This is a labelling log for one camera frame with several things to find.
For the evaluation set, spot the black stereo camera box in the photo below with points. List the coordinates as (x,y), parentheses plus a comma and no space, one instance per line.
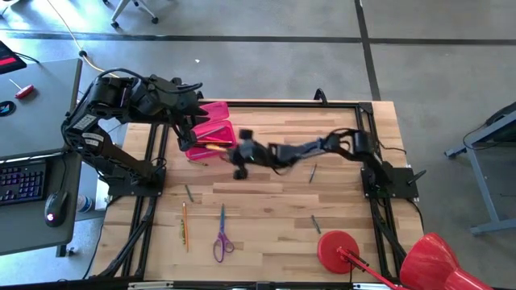
(262,287)

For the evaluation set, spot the orange pencil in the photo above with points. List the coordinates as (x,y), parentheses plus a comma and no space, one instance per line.
(185,225)
(215,148)

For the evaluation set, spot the round dark sticker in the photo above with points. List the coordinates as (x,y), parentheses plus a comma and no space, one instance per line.
(6,108)

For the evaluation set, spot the black backlit keyboard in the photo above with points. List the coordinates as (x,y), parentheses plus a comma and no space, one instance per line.
(22,183)

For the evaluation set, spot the grey desk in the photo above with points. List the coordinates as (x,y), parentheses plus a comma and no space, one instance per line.
(40,113)

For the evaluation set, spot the grey metal table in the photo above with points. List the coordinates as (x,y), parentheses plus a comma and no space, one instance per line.
(504,131)

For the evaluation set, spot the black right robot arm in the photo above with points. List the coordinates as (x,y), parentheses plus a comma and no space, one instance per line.
(298,151)

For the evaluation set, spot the pink plastic pencil box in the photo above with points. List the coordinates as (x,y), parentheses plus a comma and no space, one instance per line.
(219,110)

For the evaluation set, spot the black aluminium frame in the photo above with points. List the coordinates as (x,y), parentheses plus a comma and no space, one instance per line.
(282,104)

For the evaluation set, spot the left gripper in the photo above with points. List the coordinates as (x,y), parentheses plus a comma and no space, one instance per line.
(181,106)

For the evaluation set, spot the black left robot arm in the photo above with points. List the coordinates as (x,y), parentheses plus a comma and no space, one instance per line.
(113,96)

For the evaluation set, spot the black rounded device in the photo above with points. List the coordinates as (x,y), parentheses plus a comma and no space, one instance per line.
(502,117)

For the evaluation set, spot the black clamp lever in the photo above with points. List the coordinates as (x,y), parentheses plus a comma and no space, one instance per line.
(417,177)

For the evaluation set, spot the white box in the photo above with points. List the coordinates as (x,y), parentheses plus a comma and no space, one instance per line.
(101,199)

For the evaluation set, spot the red desk lamp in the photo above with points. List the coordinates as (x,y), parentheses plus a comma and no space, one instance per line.
(334,249)

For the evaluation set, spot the black computer mouse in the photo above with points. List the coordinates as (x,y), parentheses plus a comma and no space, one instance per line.
(55,207)

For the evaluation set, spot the short olive pencil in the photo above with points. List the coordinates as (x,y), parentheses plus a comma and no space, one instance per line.
(197,162)

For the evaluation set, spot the short dark green pencil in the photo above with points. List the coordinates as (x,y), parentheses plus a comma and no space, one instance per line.
(189,193)

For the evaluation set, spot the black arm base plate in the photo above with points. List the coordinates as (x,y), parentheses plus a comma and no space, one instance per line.
(403,181)
(121,189)

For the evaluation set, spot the office chair with grey base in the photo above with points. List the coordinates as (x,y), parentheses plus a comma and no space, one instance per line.
(121,10)

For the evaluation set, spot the green patterned pencil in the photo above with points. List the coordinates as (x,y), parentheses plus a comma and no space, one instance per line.
(182,233)

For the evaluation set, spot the black table clamp hook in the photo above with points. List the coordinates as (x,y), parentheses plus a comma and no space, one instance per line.
(320,96)

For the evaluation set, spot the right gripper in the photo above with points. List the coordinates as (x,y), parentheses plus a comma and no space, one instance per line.
(248,155)

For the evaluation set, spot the dark grey pen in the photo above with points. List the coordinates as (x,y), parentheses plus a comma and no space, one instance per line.
(315,224)
(313,173)

